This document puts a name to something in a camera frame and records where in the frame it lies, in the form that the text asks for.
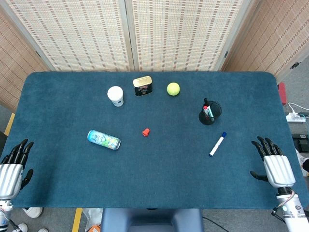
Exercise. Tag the white paper cup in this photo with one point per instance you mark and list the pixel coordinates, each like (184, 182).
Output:
(115, 94)

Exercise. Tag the white sneaker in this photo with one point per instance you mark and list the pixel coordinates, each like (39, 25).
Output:
(43, 230)
(33, 212)
(19, 227)
(299, 160)

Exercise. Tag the blue-capped white marker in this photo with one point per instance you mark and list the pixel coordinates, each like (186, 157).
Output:
(218, 144)

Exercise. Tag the clear plastic bag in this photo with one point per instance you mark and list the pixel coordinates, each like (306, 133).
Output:
(93, 216)

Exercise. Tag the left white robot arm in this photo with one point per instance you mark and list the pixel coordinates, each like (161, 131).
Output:
(4, 212)

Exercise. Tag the red box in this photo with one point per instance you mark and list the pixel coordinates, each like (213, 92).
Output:
(282, 93)

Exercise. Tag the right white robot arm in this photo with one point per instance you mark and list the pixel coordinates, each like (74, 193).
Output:
(293, 212)

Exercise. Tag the black mesh pen holder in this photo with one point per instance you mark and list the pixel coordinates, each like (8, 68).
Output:
(205, 121)

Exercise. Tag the small red plastic cap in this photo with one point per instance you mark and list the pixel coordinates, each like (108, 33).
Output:
(145, 132)

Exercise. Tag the black tin with gold lid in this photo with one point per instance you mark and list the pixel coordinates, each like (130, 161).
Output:
(143, 87)

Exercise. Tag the black foot pedal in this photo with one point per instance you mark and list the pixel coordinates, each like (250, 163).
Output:
(301, 142)

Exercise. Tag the red marker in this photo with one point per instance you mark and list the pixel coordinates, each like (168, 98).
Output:
(206, 109)

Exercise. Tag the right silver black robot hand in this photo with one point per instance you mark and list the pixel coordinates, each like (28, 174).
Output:
(278, 169)

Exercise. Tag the blue felt table cloth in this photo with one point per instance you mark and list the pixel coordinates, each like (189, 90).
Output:
(154, 169)

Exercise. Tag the woven bamboo screen panel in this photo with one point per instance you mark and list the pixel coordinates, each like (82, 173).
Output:
(77, 33)
(272, 36)
(183, 33)
(14, 72)

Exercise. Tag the light blue beverage can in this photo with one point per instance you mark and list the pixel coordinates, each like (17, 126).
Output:
(102, 139)

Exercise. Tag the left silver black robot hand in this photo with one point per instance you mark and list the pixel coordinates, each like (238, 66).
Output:
(9, 172)

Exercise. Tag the yellow-green tennis ball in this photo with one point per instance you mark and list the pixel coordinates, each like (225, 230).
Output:
(173, 89)

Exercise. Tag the blue robot torso base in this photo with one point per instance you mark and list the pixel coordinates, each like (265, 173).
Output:
(152, 221)

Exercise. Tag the white power strip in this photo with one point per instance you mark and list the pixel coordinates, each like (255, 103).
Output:
(295, 118)

